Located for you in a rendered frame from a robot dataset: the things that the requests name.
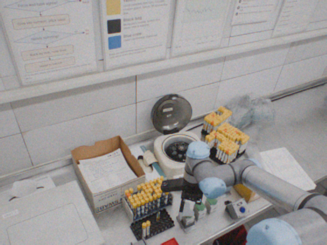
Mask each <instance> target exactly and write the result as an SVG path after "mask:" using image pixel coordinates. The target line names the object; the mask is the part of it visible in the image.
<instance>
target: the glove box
mask: <svg viewBox="0 0 327 245"><path fill-rule="evenodd" d="M130 150H131V154H132V155H134V157H136V158H137V159H138V161H139V163H140V165H141V167H142V169H143V171H144V173H146V181H147V182H148V184H149V180H153V179H156V178H157V177H159V178H160V177H161V176H163V180H167V177H166V175H164V173H163V171H162V170H161V168H160V167H159V166H158V160H157V159H155V157H154V155H153V154H152V153H151V152H150V150H147V148H146V147H145V146H144V145H142V146H139V147H136V148H132V149H130Z"/></svg>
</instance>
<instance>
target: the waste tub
mask: <svg viewBox="0 0 327 245"><path fill-rule="evenodd" d="M233 188H234V189H235V190H236V191H237V193H238V194H239V195H240V196H241V197H242V198H244V200H245V202H246V203H247V204H250V202H252V201H254V200H256V199H258V198H261V196H259V195H257V194H256V193H255V192H253V191H252V190H250V189H249V188H247V187H245V186H244V185H242V184H238V185H233Z"/></svg>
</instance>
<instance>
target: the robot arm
mask: <svg viewBox="0 0 327 245"><path fill-rule="evenodd" d="M186 154H187V156H186V160H185V166H184V171H183V177H181V178H174V179H170V180H163V181H162V184H161V190H162V192H163V193H166V192H171V191H179V190H182V194H181V202H180V208H179V216H178V217H179V220H180V221H181V220H182V217H183V216H193V215H194V211H192V210H191V209H190V203H189V202H188V201H185V200H190V201H193V202H195V204H197V205H201V201H202V198H203V195H204V196H205V197H206V198H208V199H215V198H218V197H220V196H222V195H223V194H224V193H225V190H226V187H230V186H235V185H238V184H242V185H243V186H245V187H247V188H249V189H250V190H252V191H253V192H255V193H256V194H257V195H259V196H261V197H262V198H264V199H265V200H267V201H269V202H271V204H273V205H274V206H276V207H278V208H279V209H281V210H282V211H284V212H285V213H286V215H282V216H278V217H276V218H271V219H265V220H263V221H261V222H259V223H257V224H256V225H255V226H253V227H252V228H251V229H250V231H248V234H247V237H246V240H247V242H246V245H327V197H326V196H323V195H321V194H320V193H318V192H312V193H309V192H307V191H305V190H302V189H301V188H299V187H297V186H295V185H293V184H290V183H289V182H288V181H285V180H283V179H282V178H279V177H277V176H275V175H273V174H271V173H268V171H265V170H263V169H262V166H261V164H260V163H258V160H257V159H255V158H251V159H243V160H240V161H236V162H233V163H229V164H224V165H221V166H216V167H214V165H213V163H212V162H211V159H210V158H209V155H210V147H209V146H208V145H207V144H206V143H204V142H203V141H193V142H192V143H191V144H190V145H189V147H188V150H187V153H186ZM200 199H201V201H200ZM198 201H200V203H199V202H198ZM184 205H185V208H184Z"/></svg>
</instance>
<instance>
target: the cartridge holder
mask: <svg viewBox="0 0 327 245"><path fill-rule="evenodd" d="M176 218H177V220H178V221H179V223H180V225H181V227H182V229H183V230H184V231H185V234H187V233H189V232H191V231H193V230H195V229H197V226H195V224H194V223H195V221H193V222H191V223H190V224H188V225H185V224H184V222H183V220H179V217H178V216H177V217H176Z"/></svg>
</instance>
